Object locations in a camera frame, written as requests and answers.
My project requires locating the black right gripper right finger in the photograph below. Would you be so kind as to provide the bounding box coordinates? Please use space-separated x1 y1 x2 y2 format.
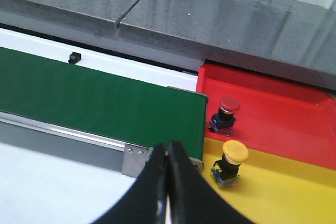
167 141 252 223

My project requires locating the green conveyor belt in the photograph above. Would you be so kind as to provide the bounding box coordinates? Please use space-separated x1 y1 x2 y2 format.
1 48 207 159

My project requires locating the red mushroom push button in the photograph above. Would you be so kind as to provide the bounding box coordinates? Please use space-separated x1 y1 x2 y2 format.
209 95 240 136

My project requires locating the small black sensor block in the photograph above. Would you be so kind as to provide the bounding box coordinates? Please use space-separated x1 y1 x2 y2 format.
68 52 81 64

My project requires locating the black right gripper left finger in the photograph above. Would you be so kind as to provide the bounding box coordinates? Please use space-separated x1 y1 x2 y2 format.
94 144 167 224

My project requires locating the aluminium conveyor frame rail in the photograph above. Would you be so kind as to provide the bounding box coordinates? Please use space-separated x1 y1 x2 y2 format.
1 112 126 152

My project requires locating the grey stone countertop right slab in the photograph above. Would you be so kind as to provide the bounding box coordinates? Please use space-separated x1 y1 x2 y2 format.
118 0 335 92

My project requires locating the steel conveyor leg bracket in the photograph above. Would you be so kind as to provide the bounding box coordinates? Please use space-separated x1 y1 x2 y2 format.
121 143 153 177

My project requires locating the steel conveyor end bracket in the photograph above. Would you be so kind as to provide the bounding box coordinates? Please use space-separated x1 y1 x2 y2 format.
189 157 204 174

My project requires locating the red plastic tray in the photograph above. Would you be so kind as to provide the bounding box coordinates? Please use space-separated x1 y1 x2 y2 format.
196 63 335 169

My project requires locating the yellow mushroom push button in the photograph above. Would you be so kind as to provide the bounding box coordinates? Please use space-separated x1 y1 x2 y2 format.
211 140 249 189

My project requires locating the yellow plastic tray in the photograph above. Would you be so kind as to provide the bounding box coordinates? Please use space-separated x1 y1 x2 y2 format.
203 138 335 223

